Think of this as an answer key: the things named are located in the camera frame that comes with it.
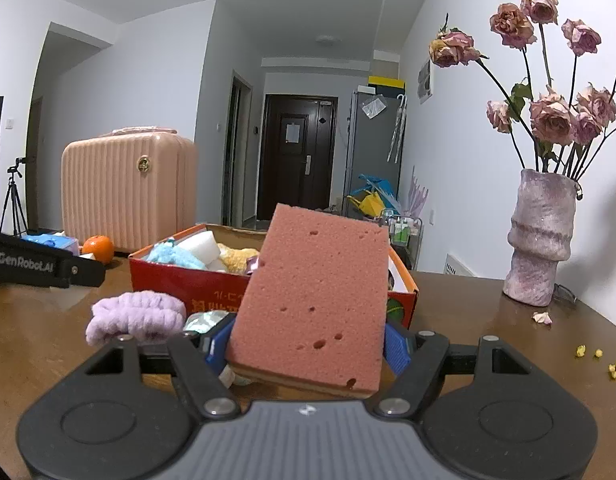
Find pink ribbed suitcase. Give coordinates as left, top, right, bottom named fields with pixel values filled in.
left=61, top=128, right=199, bottom=253

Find yellow and black box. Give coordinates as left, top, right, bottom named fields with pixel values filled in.
left=368, top=76, right=406, bottom=95

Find dark entrance door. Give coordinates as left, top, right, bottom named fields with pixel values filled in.
left=256, top=94, right=339, bottom=222

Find blue folded frame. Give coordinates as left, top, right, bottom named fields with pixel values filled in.
left=359, top=174, right=401, bottom=211

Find white folded umbrella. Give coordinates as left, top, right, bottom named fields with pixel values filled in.
left=387, top=94, right=407, bottom=163

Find yellow bag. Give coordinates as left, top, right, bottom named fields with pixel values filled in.
left=348, top=195, right=383, bottom=221

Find interior door frame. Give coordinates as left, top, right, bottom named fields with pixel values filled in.
left=223, top=71, right=253, bottom=226

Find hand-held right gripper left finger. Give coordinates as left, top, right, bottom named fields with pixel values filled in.
left=83, top=316, right=241, bottom=419

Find grey refrigerator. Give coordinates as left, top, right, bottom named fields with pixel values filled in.
left=344, top=90, right=407, bottom=216

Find yellow plush toy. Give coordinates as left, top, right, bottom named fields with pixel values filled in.
left=217, top=243, right=261, bottom=276

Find pale blue wrapped puff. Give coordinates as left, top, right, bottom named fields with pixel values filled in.
left=183, top=310, right=253, bottom=388

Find wall picture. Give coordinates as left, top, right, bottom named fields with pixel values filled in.
left=418, top=58, right=433, bottom=105

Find black tripod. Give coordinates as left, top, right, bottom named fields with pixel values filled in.
left=0, top=157, right=29, bottom=237

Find white sponge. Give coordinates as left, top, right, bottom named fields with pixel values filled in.
left=177, top=232, right=229, bottom=273

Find orange cardboard box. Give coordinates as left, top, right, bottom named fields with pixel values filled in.
left=128, top=223, right=419, bottom=331

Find eyeglasses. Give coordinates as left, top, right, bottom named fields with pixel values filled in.
left=552, top=284, right=579, bottom=308

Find purple fluffy headband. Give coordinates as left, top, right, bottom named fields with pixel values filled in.
left=85, top=291, right=187, bottom=347

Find blue wet wipes pack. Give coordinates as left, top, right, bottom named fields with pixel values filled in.
left=20, top=231, right=81, bottom=256

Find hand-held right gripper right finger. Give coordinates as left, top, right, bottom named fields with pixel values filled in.
left=372, top=322, right=533, bottom=418

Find dried pink roses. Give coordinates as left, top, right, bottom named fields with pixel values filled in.
left=429, top=0, right=616, bottom=181

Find wire cart with bottles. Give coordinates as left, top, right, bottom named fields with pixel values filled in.
left=380, top=210, right=425, bottom=271

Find orange fruit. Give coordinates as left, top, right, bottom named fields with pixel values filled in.
left=82, top=235, right=115, bottom=265

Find blue plush toy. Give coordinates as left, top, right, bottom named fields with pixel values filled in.
left=145, top=242, right=209, bottom=271

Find pink layered sponge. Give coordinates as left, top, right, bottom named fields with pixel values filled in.
left=225, top=203, right=391, bottom=401

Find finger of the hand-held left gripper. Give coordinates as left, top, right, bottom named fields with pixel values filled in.
left=69, top=254, right=107, bottom=289

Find pink textured vase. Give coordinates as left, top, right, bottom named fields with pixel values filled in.
left=502, top=168, right=583, bottom=307

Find scattered yellow crumbs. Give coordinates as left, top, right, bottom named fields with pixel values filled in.
left=575, top=342, right=616, bottom=381

